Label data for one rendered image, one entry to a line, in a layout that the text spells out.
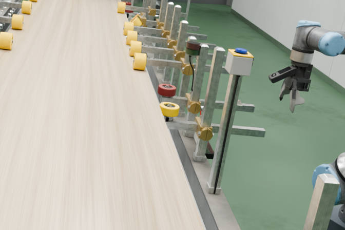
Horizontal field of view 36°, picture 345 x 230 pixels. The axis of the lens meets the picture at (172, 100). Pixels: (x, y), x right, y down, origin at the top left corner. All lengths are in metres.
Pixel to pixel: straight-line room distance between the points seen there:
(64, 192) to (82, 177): 0.10
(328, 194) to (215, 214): 0.73
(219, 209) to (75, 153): 0.54
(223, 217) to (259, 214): 1.57
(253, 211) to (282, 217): 0.18
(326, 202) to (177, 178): 0.53
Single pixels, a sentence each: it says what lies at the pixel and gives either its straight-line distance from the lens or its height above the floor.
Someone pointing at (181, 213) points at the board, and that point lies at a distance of 1.38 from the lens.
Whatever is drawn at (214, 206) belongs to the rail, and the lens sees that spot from 1.87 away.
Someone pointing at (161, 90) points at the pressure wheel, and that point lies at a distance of 2.33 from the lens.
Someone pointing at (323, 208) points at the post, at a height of 1.08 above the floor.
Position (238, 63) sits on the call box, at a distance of 1.76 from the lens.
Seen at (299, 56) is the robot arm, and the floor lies 1.17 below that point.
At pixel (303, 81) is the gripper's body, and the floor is 1.06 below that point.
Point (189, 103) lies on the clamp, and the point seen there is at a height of 0.86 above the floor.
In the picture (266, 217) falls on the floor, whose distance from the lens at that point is 3.35.
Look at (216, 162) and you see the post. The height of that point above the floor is 0.82.
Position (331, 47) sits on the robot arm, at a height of 1.24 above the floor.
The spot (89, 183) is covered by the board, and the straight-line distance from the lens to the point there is 1.46.
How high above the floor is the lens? 1.59
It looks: 18 degrees down
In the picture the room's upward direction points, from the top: 9 degrees clockwise
